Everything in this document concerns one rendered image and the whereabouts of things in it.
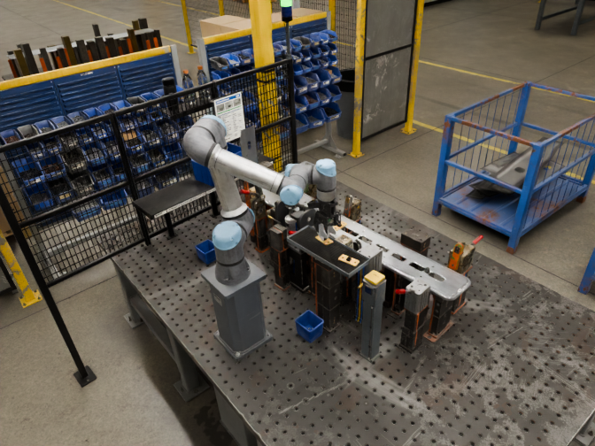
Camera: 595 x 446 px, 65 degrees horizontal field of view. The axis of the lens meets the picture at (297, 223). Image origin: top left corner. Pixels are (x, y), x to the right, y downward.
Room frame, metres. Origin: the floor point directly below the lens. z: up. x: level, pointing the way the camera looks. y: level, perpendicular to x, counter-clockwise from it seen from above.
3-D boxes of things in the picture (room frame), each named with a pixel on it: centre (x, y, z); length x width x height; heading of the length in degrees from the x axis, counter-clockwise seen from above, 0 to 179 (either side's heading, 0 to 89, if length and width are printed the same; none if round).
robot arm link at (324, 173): (1.59, -0.12, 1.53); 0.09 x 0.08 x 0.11; 76
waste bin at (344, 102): (5.44, -0.75, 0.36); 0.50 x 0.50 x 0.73
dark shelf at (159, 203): (2.54, 0.53, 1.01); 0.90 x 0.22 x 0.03; 132
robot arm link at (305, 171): (1.59, -0.02, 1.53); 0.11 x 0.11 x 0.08; 76
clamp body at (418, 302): (1.45, -0.49, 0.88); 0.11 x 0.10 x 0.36; 132
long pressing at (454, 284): (1.99, -0.24, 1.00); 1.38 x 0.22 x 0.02; 42
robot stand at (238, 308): (1.55, 0.29, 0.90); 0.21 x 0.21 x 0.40; 38
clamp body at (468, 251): (1.69, -0.75, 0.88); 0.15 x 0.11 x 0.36; 132
